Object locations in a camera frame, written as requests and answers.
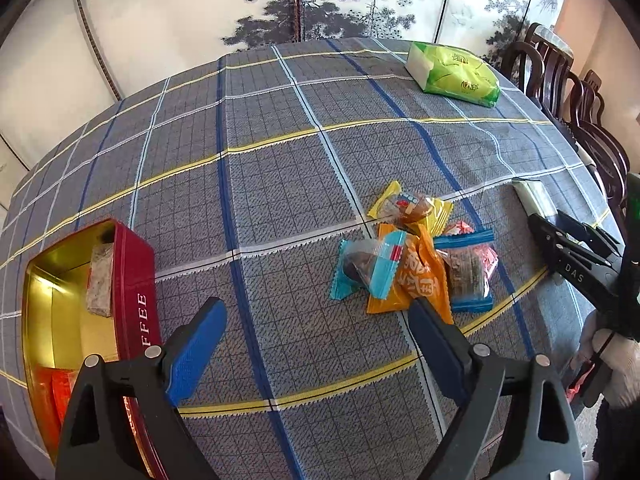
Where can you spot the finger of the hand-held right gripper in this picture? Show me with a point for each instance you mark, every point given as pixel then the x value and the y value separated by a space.
pixel 590 237
pixel 550 242

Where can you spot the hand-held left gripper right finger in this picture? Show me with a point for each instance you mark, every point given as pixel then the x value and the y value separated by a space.
pixel 435 345

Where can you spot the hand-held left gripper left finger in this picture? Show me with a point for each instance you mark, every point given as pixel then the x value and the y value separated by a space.
pixel 195 355

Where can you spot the long clear pastry packet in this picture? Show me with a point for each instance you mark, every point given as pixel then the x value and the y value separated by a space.
pixel 537 197

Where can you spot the orange snack packet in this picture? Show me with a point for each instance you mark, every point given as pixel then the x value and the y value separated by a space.
pixel 420 280

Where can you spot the clear blue-edged snack packet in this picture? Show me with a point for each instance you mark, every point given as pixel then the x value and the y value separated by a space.
pixel 465 272

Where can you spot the light blue snack packet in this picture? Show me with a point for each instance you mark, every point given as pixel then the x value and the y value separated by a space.
pixel 370 270

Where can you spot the red tin box gold inside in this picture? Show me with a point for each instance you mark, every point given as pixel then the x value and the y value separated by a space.
pixel 140 270

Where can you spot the grey snack packet red label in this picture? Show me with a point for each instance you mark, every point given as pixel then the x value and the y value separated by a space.
pixel 102 280

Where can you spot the large red snack packet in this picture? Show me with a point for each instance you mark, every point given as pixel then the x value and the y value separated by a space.
pixel 62 390

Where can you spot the yellow snack packet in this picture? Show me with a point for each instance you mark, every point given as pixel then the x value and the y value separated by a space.
pixel 400 205

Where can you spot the person's right hand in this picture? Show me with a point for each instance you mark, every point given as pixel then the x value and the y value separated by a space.
pixel 622 370

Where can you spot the dark wooden chair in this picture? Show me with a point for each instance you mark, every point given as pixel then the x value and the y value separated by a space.
pixel 530 65
pixel 600 135

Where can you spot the blue grey plaid tablecloth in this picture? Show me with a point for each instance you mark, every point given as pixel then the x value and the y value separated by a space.
pixel 280 185

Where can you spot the green tissue pack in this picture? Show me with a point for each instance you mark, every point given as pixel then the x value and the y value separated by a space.
pixel 455 77

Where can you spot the painted folding screen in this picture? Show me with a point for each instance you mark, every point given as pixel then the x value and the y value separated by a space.
pixel 165 10

